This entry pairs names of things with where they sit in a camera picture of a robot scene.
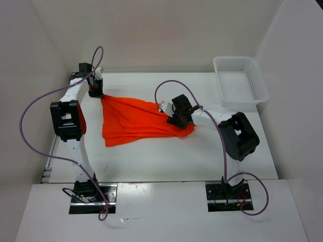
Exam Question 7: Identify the white perforated plastic basket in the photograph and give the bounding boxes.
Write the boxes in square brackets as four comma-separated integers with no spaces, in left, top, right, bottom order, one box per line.
[213,56,269,107]

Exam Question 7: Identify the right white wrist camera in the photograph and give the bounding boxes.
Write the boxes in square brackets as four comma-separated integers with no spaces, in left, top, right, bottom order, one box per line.
[159,101,174,117]

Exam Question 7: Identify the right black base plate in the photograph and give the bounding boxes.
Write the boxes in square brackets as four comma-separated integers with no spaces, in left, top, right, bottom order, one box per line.
[205,181,254,212]

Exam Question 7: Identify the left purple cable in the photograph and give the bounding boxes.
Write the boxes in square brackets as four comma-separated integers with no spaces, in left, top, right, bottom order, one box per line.
[19,45,112,221]

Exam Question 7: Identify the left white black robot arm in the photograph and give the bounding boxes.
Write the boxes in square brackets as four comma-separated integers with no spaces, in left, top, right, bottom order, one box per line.
[50,63,103,203]

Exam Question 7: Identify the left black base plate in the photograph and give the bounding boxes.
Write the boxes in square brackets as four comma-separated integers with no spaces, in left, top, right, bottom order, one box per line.
[62,184,118,215]

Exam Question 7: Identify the aluminium table edge rail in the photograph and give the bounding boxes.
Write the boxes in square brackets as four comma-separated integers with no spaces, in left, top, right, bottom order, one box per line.
[41,72,79,184]

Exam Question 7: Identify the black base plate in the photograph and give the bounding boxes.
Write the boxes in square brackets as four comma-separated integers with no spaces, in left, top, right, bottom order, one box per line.
[205,181,254,212]
[62,184,118,215]

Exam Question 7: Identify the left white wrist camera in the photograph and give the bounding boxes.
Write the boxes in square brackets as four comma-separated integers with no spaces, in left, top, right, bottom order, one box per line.
[92,67,103,80]

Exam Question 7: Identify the orange shorts with white drawstring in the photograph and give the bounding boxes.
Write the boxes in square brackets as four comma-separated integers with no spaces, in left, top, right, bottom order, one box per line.
[100,95,195,147]

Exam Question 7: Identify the purple cable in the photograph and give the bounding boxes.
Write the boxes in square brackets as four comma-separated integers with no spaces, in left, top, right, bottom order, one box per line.
[19,45,112,221]
[154,80,270,216]

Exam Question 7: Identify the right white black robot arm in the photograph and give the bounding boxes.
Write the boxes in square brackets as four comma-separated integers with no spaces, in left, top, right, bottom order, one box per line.
[159,94,260,198]

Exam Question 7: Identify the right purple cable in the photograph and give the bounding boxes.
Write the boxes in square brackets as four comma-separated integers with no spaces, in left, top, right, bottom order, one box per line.
[154,80,270,216]

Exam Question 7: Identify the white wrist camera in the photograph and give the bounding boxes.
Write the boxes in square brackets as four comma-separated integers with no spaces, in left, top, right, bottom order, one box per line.
[159,101,174,117]
[92,67,103,80]

